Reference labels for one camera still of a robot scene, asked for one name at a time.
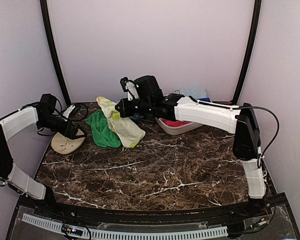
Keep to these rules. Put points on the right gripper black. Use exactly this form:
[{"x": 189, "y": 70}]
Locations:
[{"x": 124, "y": 112}]

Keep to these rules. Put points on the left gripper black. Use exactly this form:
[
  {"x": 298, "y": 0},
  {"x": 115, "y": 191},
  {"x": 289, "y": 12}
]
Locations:
[{"x": 71, "y": 135}]

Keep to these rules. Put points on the yellow-green crocodile towel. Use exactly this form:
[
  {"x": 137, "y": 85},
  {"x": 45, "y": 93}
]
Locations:
[{"x": 129, "y": 133}]

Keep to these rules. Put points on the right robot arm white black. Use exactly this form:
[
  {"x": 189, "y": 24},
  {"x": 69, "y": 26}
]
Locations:
[{"x": 145, "y": 98}]

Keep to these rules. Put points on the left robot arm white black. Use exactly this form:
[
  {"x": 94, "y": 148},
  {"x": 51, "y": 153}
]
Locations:
[{"x": 44, "y": 115}]

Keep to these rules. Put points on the beige embroidered round cloth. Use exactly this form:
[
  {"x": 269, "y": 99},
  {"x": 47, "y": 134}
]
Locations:
[{"x": 63, "y": 145}]

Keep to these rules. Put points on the light blue patterned towel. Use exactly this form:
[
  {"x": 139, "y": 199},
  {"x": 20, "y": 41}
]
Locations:
[{"x": 138, "y": 118}]

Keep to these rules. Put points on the green towel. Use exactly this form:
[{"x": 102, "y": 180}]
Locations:
[{"x": 101, "y": 134}]

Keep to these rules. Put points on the pink rolled towel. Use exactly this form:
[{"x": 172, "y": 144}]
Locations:
[{"x": 174, "y": 124}]

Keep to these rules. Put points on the white plastic basin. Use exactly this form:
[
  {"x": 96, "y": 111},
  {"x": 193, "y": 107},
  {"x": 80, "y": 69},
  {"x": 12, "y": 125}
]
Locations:
[{"x": 177, "y": 131}]

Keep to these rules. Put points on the pale blue rolled towel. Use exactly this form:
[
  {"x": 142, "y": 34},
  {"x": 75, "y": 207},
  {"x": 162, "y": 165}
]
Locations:
[{"x": 194, "y": 92}]

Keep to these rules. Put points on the dark blue rolled towel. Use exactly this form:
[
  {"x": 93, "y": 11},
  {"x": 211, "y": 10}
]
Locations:
[{"x": 207, "y": 99}]

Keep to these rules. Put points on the small circuit board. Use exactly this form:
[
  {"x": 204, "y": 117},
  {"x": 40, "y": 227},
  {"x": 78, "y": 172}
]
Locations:
[{"x": 70, "y": 230}]

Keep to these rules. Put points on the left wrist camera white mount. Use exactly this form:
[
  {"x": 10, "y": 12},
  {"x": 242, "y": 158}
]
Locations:
[{"x": 71, "y": 111}]

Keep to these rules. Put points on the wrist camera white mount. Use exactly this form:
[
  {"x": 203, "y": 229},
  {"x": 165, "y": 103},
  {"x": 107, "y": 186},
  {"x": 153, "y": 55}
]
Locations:
[
  {"x": 71, "y": 111},
  {"x": 129, "y": 87}
]

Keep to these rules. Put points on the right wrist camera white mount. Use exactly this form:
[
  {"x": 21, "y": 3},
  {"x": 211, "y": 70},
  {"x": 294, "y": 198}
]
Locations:
[{"x": 129, "y": 87}]

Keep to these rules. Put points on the white slotted cable duct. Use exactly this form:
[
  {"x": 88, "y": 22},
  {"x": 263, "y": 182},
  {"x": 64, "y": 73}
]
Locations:
[{"x": 117, "y": 231}]

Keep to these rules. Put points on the left black frame post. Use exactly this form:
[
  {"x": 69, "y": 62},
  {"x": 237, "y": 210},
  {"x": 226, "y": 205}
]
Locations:
[{"x": 53, "y": 51}]

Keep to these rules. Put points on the black frame post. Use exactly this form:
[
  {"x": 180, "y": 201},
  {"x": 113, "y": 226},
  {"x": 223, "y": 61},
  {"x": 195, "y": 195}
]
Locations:
[
  {"x": 53, "y": 51},
  {"x": 249, "y": 51}
]

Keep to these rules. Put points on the black front rail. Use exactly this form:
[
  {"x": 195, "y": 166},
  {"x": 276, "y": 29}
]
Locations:
[{"x": 229, "y": 214}]

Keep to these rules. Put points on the right black frame post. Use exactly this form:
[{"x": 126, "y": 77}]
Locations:
[{"x": 249, "y": 51}]

